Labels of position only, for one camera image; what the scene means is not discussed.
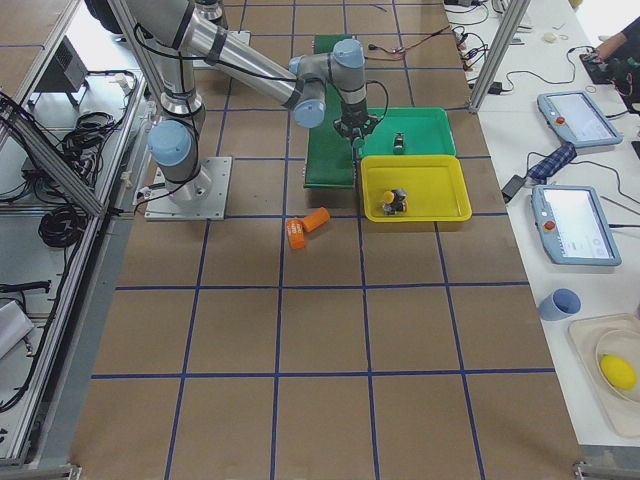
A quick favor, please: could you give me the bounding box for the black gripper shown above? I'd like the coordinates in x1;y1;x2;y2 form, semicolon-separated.
333;104;378;149

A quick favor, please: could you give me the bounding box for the green push button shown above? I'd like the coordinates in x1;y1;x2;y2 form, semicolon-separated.
393;132;406;155
351;138;364;150

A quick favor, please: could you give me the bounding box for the yellow push button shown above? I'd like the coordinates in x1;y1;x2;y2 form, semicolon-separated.
383;189;407;203
382;200;408;216

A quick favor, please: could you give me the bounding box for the plain orange cylinder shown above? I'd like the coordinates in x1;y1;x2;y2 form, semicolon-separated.
302;207;330;232

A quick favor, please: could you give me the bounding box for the orange cylinder with 4680 print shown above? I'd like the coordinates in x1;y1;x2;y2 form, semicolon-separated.
285;218;306;250

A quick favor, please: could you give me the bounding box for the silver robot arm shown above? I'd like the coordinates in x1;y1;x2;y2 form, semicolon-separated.
109;1;381;153
195;0;227;28

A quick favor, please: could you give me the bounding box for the person hand at desk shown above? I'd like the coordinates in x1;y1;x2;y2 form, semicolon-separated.
596;33;627;59

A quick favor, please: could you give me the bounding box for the green conveyor belt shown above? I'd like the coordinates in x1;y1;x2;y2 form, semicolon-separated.
300;35;367;189

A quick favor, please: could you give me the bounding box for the green plastic tray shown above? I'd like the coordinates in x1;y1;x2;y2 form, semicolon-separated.
359;107;457;158

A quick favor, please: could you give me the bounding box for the yellow plastic tray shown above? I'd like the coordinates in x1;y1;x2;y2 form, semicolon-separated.
360;154;472;223

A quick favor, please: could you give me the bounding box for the black power adapter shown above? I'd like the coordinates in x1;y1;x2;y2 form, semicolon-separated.
501;175;526;204

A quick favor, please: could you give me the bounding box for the blue plaid folded umbrella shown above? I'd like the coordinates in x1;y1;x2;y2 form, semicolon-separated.
526;142;577;185

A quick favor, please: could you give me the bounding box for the blue teach pendant far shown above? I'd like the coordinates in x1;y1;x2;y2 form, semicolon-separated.
536;90;623;148

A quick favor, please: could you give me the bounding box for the blue teach pendant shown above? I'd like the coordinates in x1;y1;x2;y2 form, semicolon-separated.
531;185;622;267
536;90;623;148

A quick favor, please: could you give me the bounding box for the blue teach pendant near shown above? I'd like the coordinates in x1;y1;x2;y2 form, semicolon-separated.
531;185;622;267

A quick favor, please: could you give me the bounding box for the blue plastic cup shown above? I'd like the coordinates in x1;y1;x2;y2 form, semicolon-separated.
538;288;582;321

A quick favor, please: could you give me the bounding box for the beige tray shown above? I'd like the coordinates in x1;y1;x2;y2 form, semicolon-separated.
568;314;639;439

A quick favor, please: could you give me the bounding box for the beige bowl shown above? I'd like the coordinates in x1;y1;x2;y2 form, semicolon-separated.
596;329;639;404

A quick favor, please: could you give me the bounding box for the yellow lemon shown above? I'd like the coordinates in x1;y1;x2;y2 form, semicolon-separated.
599;354;637;391

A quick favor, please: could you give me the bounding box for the red black power cable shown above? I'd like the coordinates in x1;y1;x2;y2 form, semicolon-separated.
367;26;451;57

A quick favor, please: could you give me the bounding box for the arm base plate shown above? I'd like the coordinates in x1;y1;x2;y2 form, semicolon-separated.
143;157;232;221

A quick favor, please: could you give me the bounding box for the aluminium frame post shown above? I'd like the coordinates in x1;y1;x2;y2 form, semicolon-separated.
468;0;530;113

